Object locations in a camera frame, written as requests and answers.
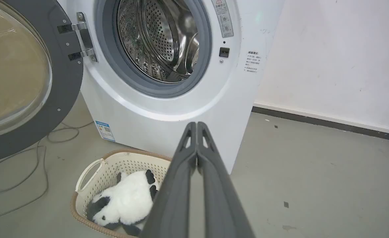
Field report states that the black and white panda plush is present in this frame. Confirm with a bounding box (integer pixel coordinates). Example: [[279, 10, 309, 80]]
[[87, 170, 159, 237]]

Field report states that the cream perforated laundry basket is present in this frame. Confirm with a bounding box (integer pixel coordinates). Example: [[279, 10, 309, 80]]
[[70, 149, 172, 238]]

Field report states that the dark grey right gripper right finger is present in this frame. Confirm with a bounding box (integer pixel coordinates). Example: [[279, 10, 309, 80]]
[[197, 122, 255, 238]]

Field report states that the metal door hinge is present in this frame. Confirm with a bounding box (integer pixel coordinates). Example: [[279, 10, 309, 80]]
[[58, 12, 98, 63]]

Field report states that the white front-load washing machine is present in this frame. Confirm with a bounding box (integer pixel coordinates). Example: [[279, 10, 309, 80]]
[[56, 0, 286, 175]]

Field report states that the thin grey floor cable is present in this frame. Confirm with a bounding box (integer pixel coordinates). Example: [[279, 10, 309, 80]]
[[0, 121, 94, 222]]

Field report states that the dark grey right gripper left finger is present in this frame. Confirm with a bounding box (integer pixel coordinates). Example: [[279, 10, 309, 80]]
[[139, 122, 198, 238]]

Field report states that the grey round washing machine door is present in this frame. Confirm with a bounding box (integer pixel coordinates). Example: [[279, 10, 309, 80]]
[[0, 0, 84, 165]]

